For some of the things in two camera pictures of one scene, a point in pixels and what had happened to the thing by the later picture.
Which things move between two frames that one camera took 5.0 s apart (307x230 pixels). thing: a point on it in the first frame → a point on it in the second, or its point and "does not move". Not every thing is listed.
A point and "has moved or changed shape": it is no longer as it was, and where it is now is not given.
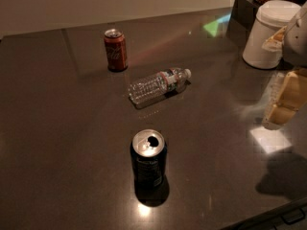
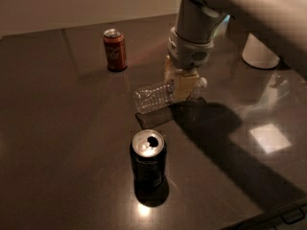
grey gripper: x=295 y=45 → x=188 y=56
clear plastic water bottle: x=158 y=86 has moved or changed shape
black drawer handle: x=294 y=216 does not move
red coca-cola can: x=115 y=50 does not move
